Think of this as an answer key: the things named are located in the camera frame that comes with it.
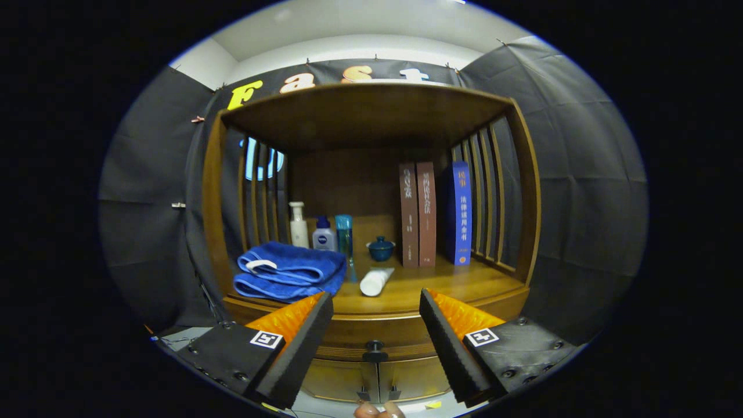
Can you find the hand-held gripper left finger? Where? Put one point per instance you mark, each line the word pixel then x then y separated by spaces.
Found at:
pixel 302 354

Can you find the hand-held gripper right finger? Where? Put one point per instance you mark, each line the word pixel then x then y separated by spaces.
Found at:
pixel 450 354

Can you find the wooden drawer with black knob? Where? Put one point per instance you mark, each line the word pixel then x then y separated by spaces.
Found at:
pixel 400 337

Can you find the white and green tube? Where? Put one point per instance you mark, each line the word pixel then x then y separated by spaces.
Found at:
pixel 374 281

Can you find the wooden cabinet door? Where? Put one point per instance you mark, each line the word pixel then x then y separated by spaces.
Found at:
pixel 415 377
pixel 336 380

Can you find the wooden countertop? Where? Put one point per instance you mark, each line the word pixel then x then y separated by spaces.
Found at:
pixel 453 284

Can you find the brown wooden cabinet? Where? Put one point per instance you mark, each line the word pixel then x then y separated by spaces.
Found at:
pixel 360 180

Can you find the folded blue towel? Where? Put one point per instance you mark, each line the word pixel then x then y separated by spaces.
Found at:
pixel 290 273

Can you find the white bottle with blue cap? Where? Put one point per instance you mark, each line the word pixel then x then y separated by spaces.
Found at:
pixel 324 238

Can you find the white pump bottle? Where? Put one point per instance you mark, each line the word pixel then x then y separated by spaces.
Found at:
pixel 299 232

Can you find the dark blue lidded teacup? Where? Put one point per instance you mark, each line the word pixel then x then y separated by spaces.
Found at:
pixel 381 249

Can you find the clear teal bottle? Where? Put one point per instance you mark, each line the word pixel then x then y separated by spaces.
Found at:
pixel 343 232

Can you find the blue book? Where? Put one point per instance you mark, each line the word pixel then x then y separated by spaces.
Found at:
pixel 462 215

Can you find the brown book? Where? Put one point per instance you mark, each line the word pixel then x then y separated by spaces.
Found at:
pixel 408 215
pixel 426 215

